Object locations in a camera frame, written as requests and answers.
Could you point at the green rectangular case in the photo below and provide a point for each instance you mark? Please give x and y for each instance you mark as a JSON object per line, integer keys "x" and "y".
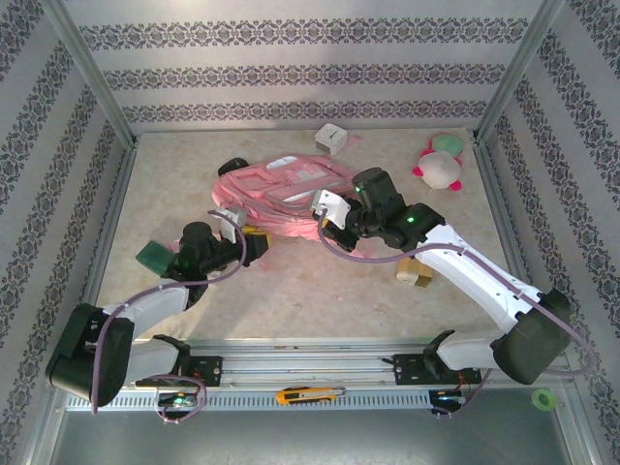
{"x": 155, "y": 257}

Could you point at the pink backpack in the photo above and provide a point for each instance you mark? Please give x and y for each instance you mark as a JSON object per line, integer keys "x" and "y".
{"x": 281, "y": 194}

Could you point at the tan tape dispenser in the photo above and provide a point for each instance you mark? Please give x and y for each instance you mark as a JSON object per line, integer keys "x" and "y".
{"x": 412, "y": 277}

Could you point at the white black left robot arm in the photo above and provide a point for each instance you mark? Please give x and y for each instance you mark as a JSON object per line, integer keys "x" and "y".
{"x": 150, "y": 305}

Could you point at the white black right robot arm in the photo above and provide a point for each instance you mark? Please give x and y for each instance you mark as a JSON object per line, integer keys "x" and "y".
{"x": 465, "y": 271}

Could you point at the black computer mouse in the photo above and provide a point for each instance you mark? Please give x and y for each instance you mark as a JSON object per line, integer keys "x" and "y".
{"x": 231, "y": 167}

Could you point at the white pink green plush toy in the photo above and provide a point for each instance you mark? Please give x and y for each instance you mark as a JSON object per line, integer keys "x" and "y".
{"x": 441, "y": 167}

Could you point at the white square alarm clock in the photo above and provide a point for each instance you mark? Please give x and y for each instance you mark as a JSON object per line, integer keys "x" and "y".
{"x": 330, "y": 139}

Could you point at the small LED circuit board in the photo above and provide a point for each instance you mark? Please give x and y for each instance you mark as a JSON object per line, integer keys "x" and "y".
{"x": 179, "y": 401}
{"x": 448, "y": 398}

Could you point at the yellow black utility knife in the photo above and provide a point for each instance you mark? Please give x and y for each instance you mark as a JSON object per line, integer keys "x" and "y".
{"x": 295, "y": 396}

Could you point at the green tape roll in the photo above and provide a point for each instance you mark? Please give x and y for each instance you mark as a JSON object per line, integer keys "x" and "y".
{"x": 535, "y": 400}

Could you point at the aluminium table side rail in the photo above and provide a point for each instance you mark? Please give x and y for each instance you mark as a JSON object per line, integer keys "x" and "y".
{"x": 504, "y": 213}
{"x": 114, "y": 223}

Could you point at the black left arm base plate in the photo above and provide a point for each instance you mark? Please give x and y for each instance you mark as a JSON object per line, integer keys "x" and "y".
{"x": 210, "y": 370}

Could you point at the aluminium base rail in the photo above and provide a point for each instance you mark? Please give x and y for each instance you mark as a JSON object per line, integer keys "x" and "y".
{"x": 310, "y": 361}

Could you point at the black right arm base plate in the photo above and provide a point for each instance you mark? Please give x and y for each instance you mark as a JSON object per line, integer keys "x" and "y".
{"x": 409, "y": 370}

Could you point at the aluminium frame post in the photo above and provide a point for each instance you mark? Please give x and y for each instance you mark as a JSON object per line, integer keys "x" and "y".
{"x": 523, "y": 68}
{"x": 92, "y": 72}

